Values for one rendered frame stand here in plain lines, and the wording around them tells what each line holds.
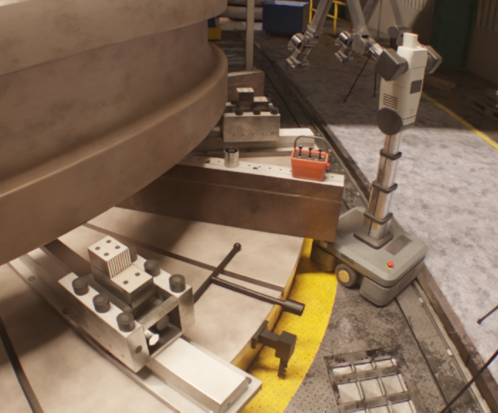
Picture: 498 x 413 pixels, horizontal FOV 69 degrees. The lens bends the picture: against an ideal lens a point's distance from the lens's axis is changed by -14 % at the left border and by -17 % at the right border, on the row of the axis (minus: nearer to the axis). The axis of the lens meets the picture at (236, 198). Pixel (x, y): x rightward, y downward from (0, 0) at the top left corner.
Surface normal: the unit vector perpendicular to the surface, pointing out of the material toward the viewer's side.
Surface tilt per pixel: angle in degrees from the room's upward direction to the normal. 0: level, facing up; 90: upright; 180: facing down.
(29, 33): 90
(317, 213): 90
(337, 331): 0
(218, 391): 0
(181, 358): 0
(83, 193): 90
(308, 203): 90
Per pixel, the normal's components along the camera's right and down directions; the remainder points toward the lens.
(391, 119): -0.77, 0.32
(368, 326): 0.01, -0.85
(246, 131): 0.14, 0.52
